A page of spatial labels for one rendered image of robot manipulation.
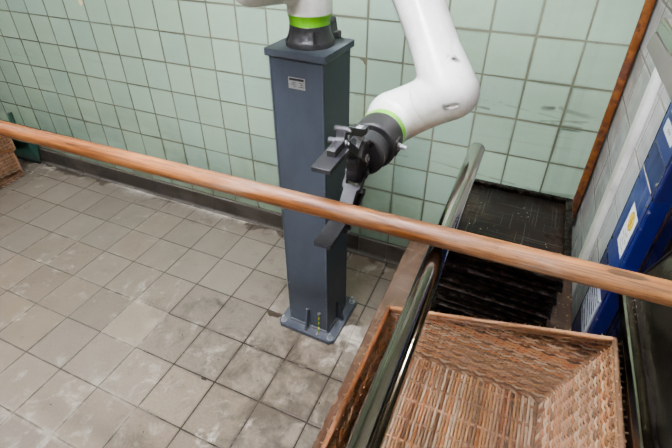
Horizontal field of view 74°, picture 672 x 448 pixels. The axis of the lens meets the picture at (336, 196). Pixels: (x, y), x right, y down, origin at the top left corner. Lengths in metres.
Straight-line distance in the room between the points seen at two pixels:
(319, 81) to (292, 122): 0.18
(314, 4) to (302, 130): 0.37
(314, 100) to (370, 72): 0.58
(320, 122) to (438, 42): 0.61
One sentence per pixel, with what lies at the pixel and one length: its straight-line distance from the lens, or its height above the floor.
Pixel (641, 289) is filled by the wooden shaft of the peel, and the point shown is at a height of 1.20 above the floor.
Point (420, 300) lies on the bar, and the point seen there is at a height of 1.17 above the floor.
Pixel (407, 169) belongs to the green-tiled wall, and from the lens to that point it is 2.04.
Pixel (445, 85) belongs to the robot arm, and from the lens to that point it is 0.86.
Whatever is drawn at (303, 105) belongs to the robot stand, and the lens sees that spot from 1.41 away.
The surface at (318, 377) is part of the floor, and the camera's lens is 1.91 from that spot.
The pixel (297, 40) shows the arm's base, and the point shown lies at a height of 1.22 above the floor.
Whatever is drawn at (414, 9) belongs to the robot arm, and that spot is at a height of 1.40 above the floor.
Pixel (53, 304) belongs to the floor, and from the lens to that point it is 2.51.
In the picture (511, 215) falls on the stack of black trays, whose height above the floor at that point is 0.90.
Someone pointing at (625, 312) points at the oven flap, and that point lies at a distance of 0.99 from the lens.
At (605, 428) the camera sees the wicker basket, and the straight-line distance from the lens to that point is 0.99.
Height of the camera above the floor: 1.58
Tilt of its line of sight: 34 degrees down
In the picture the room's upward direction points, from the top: straight up
